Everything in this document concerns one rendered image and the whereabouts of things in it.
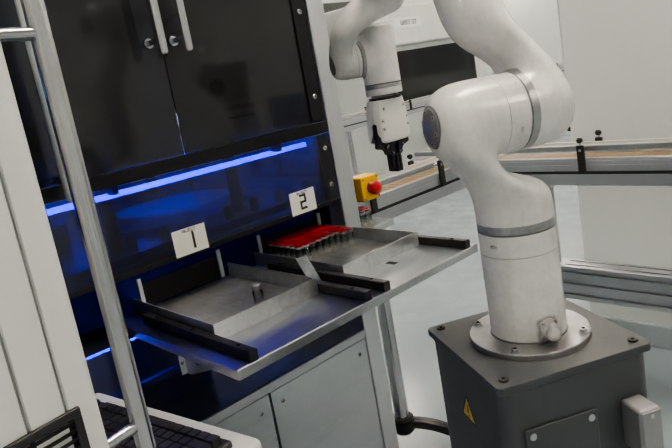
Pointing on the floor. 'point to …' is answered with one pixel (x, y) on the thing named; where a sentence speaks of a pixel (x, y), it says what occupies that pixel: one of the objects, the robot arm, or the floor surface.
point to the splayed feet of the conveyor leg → (420, 424)
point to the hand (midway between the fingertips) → (395, 162)
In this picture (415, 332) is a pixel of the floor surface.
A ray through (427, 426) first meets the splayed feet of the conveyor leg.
